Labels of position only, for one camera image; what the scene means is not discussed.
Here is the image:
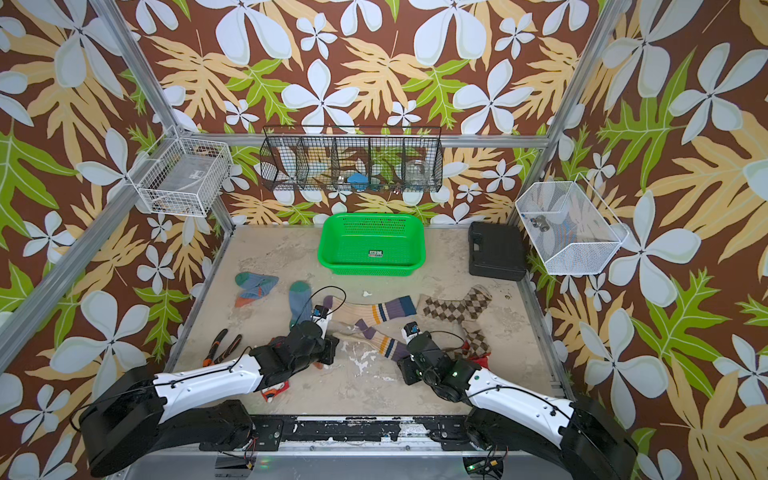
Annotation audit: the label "black wire shelf basket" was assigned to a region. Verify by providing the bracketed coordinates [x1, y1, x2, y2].
[257, 125, 444, 193]

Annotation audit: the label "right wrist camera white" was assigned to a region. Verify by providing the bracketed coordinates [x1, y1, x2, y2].
[402, 321, 421, 344]

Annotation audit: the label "cream purple striped sock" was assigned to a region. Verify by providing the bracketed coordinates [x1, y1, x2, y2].
[334, 319, 410, 362]
[322, 295, 416, 327]

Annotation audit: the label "blue green orange sock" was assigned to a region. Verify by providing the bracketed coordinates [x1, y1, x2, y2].
[289, 281, 312, 329]
[234, 272, 279, 308]

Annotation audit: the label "white mesh basket right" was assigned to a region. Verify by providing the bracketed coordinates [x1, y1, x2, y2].
[515, 174, 629, 276]

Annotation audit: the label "black plastic tool case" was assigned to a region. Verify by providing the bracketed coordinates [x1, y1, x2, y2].
[468, 222, 527, 282]

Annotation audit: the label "green plastic basket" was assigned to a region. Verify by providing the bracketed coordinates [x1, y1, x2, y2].
[318, 213, 426, 277]

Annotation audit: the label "brown argyle sock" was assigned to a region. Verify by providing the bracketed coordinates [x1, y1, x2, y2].
[416, 285, 493, 323]
[461, 320, 491, 360]

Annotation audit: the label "orange black pliers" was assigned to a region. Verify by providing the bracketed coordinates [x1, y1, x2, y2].
[201, 328, 244, 369]

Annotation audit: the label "white wire basket left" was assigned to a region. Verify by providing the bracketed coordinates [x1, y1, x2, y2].
[131, 127, 233, 218]

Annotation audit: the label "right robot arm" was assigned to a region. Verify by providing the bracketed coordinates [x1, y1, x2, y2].
[398, 322, 638, 479]

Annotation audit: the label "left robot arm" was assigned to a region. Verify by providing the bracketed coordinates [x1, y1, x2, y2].
[78, 320, 339, 478]

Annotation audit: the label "black left camera cable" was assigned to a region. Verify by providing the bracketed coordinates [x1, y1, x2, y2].
[290, 285, 348, 328]

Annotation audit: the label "red christmas sock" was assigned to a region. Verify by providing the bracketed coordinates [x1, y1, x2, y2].
[468, 355, 489, 369]
[260, 380, 290, 403]

